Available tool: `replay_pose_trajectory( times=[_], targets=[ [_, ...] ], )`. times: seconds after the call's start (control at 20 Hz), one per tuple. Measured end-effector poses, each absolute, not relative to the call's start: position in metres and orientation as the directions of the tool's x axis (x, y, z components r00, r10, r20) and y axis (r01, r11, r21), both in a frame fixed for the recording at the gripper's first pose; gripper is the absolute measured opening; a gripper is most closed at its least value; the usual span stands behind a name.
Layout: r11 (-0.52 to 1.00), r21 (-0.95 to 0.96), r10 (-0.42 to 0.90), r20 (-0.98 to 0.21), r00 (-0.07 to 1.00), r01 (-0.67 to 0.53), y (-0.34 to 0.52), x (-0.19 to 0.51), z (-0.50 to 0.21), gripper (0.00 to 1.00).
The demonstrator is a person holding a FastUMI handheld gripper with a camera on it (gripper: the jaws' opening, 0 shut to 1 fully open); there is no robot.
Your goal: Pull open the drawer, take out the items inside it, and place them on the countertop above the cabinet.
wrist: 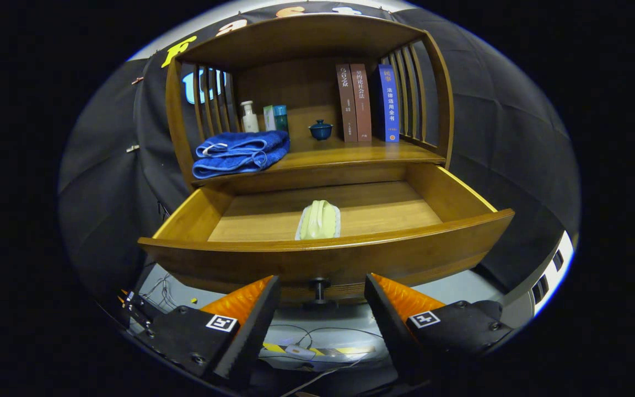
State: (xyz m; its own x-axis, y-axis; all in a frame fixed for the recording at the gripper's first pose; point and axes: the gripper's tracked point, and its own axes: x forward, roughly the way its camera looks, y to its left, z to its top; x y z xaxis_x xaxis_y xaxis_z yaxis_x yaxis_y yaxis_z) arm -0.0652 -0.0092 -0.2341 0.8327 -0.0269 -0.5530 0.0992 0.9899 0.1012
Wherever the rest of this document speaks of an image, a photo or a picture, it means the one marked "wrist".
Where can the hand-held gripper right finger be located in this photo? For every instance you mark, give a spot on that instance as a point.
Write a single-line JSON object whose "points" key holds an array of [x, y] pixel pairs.
{"points": [[392, 331]]}

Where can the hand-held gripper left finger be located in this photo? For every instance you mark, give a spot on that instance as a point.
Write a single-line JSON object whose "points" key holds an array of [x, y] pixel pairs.
{"points": [[251, 331]]}

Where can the wooden countertop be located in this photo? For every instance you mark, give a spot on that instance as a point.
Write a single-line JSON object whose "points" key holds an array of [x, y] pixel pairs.
{"points": [[350, 154]]}

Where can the wooden cabinet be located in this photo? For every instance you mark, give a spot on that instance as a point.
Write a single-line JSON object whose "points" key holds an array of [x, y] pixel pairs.
{"points": [[295, 38]]}

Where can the white adapter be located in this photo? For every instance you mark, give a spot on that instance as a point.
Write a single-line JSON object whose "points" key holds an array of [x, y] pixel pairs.
{"points": [[296, 352]]}

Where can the yellow black floor tape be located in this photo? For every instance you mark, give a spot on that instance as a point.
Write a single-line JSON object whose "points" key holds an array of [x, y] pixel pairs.
{"points": [[345, 350]]}

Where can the white slotted box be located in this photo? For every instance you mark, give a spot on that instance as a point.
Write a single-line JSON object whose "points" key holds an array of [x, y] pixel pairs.
{"points": [[552, 275]]}

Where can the folded blue towel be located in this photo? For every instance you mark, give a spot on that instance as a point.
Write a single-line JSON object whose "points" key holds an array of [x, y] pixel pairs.
{"points": [[240, 157]]}

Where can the white pump bottle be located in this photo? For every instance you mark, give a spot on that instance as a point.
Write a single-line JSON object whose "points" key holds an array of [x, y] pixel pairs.
{"points": [[249, 121]]}

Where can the blue lidded teacup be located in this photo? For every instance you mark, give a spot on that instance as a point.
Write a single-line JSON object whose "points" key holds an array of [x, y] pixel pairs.
{"points": [[321, 131]]}

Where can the white and green tube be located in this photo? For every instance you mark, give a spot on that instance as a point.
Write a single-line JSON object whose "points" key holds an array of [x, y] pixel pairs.
{"points": [[269, 118]]}

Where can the blue capped bottle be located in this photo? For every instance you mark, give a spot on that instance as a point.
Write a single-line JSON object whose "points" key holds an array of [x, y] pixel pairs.
{"points": [[280, 117]]}

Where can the blue book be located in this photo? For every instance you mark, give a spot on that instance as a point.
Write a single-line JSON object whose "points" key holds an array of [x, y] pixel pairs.
{"points": [[389, 105]]}

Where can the reddish brown book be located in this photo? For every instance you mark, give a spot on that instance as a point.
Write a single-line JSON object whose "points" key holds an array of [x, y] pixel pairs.
{"points": [[361, 105]]}

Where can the dark brown book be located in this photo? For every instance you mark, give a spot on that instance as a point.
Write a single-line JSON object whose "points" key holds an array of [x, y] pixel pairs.
{"points": [[346, 105]]}

